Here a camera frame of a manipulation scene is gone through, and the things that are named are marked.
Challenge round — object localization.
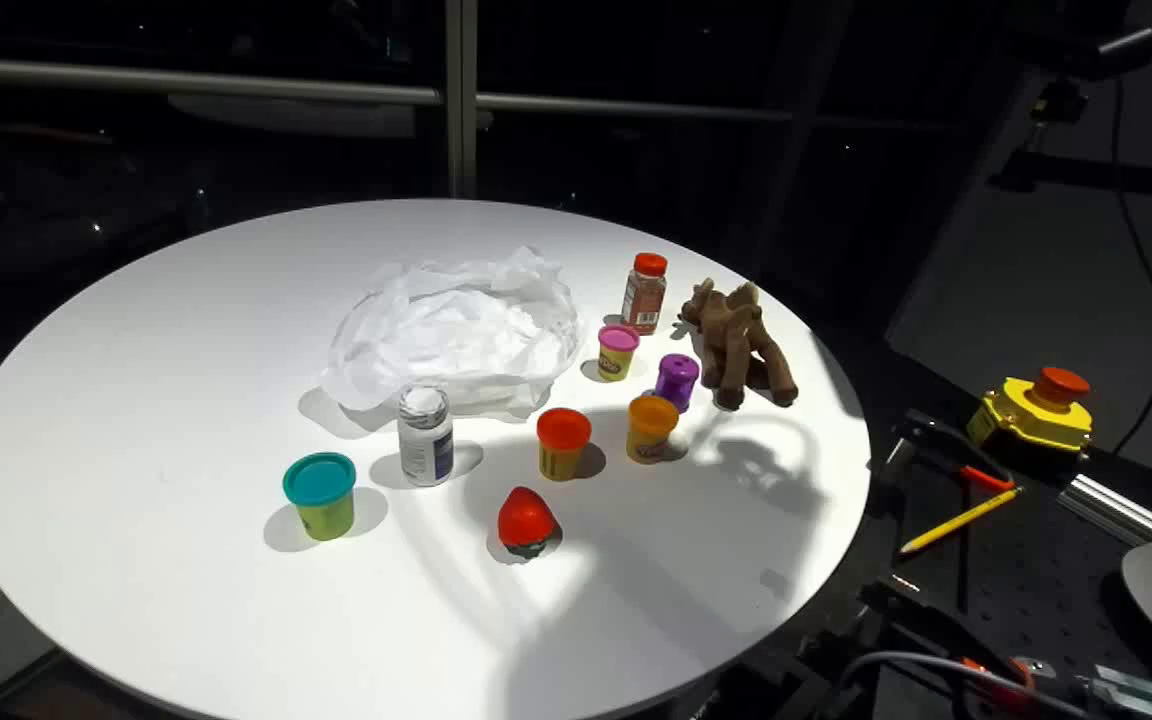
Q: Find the red handled tool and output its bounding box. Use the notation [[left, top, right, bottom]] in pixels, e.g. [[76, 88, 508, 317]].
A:
[[951, 455, 1018, 500]]

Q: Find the black camera stand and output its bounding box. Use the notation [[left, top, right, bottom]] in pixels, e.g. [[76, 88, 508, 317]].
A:
[[984, 0, 1152, 206]]

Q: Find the red toy strawberry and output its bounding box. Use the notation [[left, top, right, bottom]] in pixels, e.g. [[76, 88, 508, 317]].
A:
[[493, 485, 566, 563]]

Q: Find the yellow emergency stop button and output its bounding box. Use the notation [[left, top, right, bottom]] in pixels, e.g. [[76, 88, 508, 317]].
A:
[[965, 362, 1100, 459]]

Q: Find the aluminium profile bar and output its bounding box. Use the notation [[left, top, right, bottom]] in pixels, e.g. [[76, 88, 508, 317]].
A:
[[1061, 467, 1152, 543]]

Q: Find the grey cable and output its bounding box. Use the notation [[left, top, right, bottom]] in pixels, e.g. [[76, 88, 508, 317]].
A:
[[838, 644, 1104, 720]]

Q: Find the yellow pencil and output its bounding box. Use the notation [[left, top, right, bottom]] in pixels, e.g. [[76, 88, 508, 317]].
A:
[[897, 481, 1027, 561]]

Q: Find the grey window rail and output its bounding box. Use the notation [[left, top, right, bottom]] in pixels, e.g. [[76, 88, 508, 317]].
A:
[[0, 50, 798, 126]]

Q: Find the teal handled tool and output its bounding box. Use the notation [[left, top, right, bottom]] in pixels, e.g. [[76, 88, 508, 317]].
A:
[[1085, 663, 1152, 720]]

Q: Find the yellow-orange lid dough tub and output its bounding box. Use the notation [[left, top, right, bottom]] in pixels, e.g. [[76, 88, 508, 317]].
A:
[[623, 389, 685, 467]]

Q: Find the purple dough tub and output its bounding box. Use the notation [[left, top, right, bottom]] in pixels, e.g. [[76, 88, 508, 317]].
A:
[[653, 346, 708, 416]]

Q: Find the red lid spice jar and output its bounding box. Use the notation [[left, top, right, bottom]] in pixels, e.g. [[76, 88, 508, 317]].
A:
[[616, 249, 677, 338]]

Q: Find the brown plush moose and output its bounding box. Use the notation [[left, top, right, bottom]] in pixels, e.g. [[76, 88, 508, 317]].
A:
[[670, 274, 802, 416]]

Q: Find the teal lid dough tub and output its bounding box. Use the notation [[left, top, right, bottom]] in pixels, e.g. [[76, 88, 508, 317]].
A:
[[280, 446, 364, 543]]

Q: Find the grey window post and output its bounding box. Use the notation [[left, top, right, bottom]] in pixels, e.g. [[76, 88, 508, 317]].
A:
[[440, 0, 483, 205]]

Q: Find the red-orange lid dough tub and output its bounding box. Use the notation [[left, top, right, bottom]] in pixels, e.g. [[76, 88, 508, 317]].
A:
[[530, 404, 599, 485]]

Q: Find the pink lid dough tub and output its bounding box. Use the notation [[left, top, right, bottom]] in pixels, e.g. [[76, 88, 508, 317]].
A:
[[593, 318, 642, 389]]

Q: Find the white crumpled plastic bag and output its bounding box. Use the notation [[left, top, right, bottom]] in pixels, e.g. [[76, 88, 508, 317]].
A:
[[320, 244, 581, 424]]

